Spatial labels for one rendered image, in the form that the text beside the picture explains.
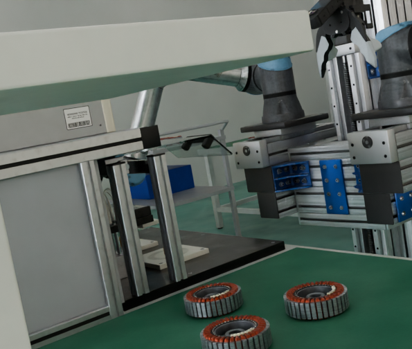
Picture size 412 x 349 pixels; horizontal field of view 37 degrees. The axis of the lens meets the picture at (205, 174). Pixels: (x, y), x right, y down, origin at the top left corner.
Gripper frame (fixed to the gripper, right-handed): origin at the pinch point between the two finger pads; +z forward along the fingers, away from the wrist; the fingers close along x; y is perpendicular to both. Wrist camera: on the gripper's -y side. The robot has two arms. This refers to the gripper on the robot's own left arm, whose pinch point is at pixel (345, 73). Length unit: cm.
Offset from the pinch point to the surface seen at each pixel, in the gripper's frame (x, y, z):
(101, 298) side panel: 26, -54, 36
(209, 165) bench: 352, 234, 56
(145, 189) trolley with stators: 288, 123, 53
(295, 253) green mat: 18.9, -4.9, 40.2
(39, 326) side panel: 26, -67, 37
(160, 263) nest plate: 39, -30, 37
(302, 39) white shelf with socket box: -50, -68, -3
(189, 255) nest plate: 38, -22, 37
